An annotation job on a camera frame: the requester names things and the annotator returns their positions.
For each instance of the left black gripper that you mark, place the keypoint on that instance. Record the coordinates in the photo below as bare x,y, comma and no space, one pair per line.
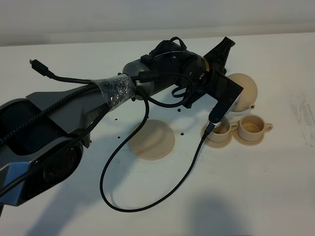
206,71

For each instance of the beige ceramic teapot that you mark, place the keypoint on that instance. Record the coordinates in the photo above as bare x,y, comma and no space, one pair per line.
249,93

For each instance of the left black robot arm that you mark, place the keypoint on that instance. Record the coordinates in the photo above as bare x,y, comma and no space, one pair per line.
42,137

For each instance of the beige teapot saucer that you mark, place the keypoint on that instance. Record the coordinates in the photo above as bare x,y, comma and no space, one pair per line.
154,141

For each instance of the left beige teacup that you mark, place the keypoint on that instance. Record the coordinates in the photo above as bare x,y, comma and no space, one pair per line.
221,133

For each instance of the beige teacup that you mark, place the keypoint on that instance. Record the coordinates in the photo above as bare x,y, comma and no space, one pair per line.
221,133
254,124

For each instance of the right beige teacup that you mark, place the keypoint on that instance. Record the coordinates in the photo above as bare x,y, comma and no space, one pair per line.
254,124

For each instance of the right beige cup saucer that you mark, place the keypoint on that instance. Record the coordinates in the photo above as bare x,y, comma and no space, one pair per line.
248,138

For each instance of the beige cup saucer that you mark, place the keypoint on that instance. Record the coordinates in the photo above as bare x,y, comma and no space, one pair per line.
248,138
211,144

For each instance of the left beige cup saucer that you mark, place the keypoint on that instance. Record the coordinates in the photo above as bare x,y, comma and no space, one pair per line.
211,144

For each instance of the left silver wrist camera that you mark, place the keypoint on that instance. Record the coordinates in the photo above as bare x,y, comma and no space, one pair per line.
226,92

